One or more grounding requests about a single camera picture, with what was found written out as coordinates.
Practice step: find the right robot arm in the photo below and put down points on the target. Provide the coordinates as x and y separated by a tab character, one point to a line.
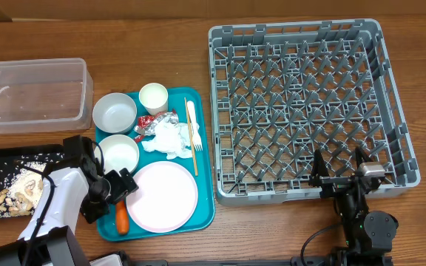
368	234

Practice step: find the grey dishwasher rack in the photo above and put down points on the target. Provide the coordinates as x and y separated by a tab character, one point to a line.
280	92

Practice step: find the wooden chopstick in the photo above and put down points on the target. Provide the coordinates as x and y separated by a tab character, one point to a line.
191	138

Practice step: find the teal plastic tray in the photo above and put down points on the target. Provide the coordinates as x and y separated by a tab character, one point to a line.
204	213

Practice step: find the clear plastic bin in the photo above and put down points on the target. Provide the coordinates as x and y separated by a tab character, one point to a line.
45	95

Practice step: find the white plastic fork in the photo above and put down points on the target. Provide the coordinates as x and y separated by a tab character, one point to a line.
193	118

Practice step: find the white round plate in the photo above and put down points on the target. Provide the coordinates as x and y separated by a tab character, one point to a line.
166	198

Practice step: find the grey bowl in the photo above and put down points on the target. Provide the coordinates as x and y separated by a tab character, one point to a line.
115	113

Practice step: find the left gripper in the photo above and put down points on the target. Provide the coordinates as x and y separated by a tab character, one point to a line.
120	188

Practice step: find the rice and peanut shells pile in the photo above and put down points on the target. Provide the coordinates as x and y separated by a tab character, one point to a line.
21	186

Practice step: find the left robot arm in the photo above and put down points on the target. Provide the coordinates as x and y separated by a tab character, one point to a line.
74	186

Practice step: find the crumpled white napkin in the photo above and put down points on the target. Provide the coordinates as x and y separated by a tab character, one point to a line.
170	138

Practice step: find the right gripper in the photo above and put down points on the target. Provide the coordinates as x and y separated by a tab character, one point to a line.
333	184

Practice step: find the red foil wrapper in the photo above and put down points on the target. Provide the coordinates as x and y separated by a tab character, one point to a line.
146	124

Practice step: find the black waste tray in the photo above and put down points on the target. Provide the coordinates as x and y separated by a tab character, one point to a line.
51	153

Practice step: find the white ceramic bowl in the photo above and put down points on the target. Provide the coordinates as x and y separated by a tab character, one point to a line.
119	151

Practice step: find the white paper cup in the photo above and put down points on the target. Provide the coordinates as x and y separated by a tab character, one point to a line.
154	98

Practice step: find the orange carrot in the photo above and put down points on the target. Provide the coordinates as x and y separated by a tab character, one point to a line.
121	218

